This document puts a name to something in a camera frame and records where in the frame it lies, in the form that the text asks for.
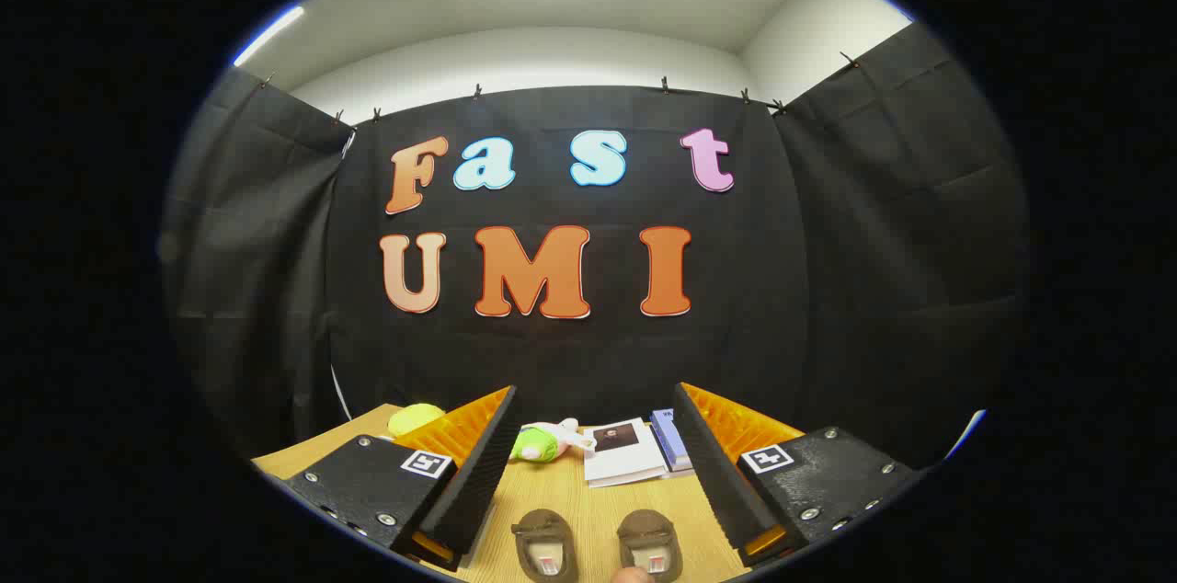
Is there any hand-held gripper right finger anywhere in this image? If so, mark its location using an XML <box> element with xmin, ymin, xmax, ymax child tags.
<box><xmin>673</xmin><ymin>382</ymin><xmax>920</xmax><ymax>568</ymax></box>

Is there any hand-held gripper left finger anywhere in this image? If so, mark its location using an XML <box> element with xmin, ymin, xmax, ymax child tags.
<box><xmin>272</xmin><ymin>385</ymin><xmax>519</xmax><ymax>573</ymax></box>

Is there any brown fuzzy slipper shoe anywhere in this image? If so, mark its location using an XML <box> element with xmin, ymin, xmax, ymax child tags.
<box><xmin>510</xmin><ymin>509</ymin><xmax>580</xmax><ymax>583</ymax></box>
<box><xmin>616</xmin><ymin>509</ymin><xmax>685</xmax><ymax>583</ymax></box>

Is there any blue cover book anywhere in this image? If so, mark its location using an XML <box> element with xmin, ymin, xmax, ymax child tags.
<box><xmin>650</xmin><ymin>408</ymin><xmax>700</xmax><ymax>474</ymax></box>

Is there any green and pink plush toy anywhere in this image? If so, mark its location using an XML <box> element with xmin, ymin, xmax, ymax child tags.
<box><xmin>509</xmin><ymin>418</ymin><xmax>599</xmax><ymax>464</ymax></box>

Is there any yellow plush ball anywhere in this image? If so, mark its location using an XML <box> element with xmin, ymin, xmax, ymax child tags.
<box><xmin>387</xmin><ymin>403</ymin><xmax>446</xmax><ymax>438</ymax></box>

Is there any white cover book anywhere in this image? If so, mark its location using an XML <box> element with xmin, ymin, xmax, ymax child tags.
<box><xmin>582</xmin><ymin>418</ymin><xmax>669</xmax><ymax>488</ymax></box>

